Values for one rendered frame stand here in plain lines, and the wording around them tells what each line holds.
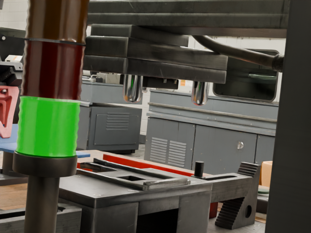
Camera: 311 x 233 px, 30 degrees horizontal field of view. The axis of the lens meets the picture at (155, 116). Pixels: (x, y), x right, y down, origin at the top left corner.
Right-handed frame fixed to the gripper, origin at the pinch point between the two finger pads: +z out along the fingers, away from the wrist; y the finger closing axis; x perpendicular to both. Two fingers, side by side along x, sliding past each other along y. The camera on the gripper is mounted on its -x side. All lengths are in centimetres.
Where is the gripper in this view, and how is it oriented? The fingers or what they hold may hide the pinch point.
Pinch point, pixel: (3, 133)
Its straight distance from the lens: 87.4
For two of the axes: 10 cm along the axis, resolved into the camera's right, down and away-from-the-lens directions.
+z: 3.4, 9.1, -2.4
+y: 7.1, -4.2, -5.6
